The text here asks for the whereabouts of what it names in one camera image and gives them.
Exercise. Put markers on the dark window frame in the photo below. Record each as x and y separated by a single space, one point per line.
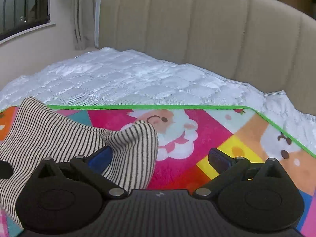
20 15

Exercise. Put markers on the grey curtain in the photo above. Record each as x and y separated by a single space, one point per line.
83 15

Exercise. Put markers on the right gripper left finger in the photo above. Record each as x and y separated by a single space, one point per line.
81 177

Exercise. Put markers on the colourful cartoon play mat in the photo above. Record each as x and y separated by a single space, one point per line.
187 134

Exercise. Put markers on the white quilted mattress cover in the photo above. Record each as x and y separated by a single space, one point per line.
111 77

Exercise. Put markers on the beige padded headboard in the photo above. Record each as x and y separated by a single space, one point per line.
265 43

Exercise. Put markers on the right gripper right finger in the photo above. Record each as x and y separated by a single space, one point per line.
232 170

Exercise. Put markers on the beige striped knit garment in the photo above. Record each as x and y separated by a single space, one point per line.
39 132

